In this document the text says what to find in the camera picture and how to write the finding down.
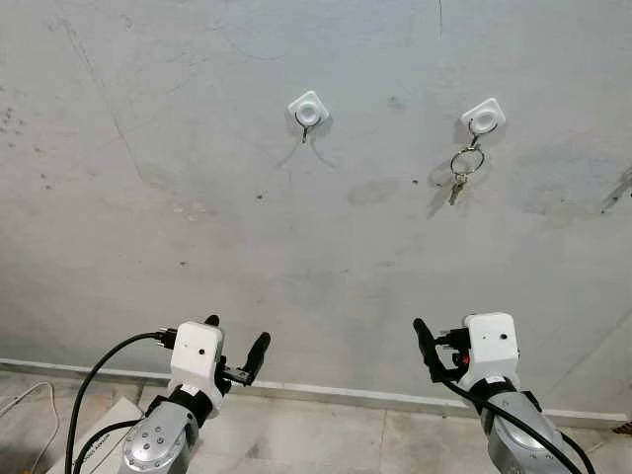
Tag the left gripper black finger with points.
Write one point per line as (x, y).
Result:
(259, 355)
(211, 321)

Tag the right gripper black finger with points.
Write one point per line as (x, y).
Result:
(428, 348)

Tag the grey skirting board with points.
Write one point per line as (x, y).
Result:
(346, 393)

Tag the brown brick-pattern strip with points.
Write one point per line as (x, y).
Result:
(622, 428)

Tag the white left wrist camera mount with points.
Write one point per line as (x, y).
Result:
(195, 355)

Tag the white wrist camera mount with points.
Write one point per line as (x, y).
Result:
(195, 355)
(491, 346)

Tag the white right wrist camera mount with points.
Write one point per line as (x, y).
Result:
(491, 346)

